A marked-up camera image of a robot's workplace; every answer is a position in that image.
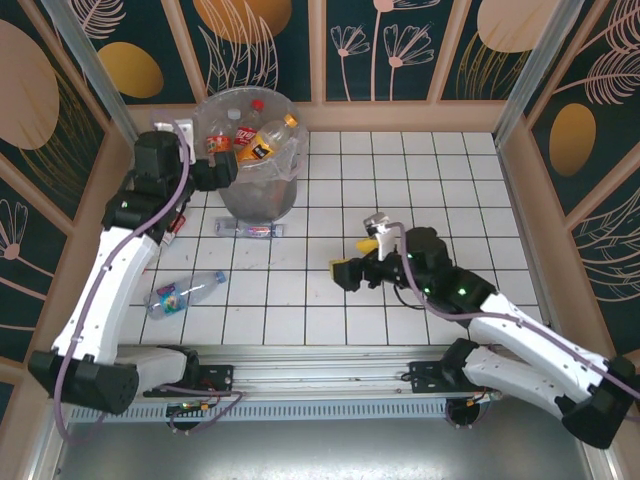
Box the red label cola bottle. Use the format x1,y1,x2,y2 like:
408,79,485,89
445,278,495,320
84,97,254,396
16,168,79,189
232,99,266,151

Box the orange juice bottle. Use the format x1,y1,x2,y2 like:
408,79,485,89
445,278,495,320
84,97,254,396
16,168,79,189
235,113,300,165

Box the red label Nongfu water bottle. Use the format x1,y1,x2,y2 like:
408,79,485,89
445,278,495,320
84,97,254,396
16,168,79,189
160,212,190,247

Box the grey plastic bin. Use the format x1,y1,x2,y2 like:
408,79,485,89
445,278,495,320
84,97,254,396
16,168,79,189
192,88,307,224

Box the clear plastic bin liner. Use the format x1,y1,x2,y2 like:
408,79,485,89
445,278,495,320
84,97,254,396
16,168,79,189
189,85,310,184

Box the clear bottle purple label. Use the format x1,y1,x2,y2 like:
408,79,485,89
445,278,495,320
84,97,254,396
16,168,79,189
214,217,287,239

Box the clear bottle colourful label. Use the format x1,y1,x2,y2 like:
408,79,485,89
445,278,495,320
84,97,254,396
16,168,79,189
143,270,229,320

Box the grey metal plate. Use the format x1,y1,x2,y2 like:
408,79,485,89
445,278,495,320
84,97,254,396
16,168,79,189
47,417,609,480

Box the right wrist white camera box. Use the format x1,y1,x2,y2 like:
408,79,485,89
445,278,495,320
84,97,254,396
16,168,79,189
363,211,397,262

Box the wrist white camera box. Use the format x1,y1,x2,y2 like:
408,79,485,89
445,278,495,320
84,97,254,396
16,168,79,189
151,116,197,148
363,211,397,262

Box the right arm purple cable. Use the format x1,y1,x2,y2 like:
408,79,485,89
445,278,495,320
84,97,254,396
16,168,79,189
394,222,640,431

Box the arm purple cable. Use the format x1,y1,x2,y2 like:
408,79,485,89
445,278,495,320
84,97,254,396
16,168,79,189
394,222,640,431
53,110,245,445

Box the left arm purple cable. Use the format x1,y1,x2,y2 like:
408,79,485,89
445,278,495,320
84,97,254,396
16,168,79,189
53,110,245,445

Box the aluminium side rail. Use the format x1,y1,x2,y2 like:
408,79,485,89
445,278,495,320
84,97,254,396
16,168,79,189
493,139,557,351
74,142,154,361

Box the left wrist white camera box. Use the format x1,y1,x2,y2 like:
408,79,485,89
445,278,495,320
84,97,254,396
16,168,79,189
151,116,197,148

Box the aluminium frame post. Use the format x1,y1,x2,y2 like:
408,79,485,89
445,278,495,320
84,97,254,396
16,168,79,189
492,0,601,146
42,0,146,151

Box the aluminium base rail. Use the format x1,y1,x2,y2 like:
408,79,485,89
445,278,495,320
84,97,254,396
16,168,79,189
47,343,596,401

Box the grey slotted cable tray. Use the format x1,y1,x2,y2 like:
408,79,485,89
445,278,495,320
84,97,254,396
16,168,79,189
64,399,584,422

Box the red and black wires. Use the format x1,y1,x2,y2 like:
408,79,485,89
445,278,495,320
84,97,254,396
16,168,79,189
464,388,503,407
167,397,224,417

